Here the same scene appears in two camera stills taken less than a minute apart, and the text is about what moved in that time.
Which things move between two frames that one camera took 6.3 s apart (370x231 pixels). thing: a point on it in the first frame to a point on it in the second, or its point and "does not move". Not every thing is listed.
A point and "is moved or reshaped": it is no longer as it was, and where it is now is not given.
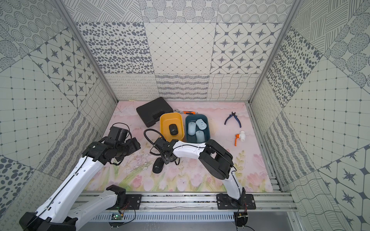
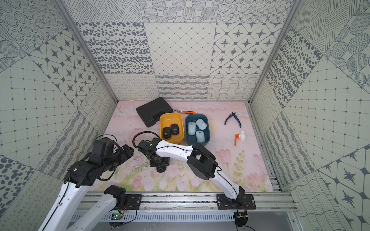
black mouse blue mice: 173,129 does not move
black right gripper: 166,160 to 165,162
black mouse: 158,165 is moved or reshaped
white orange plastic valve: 242,135 does not move
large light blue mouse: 201,124 does not move
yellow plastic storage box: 166,119 does not move
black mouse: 172,158 is moved or reshaped
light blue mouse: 200,136 does not move
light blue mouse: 191,127 does not move
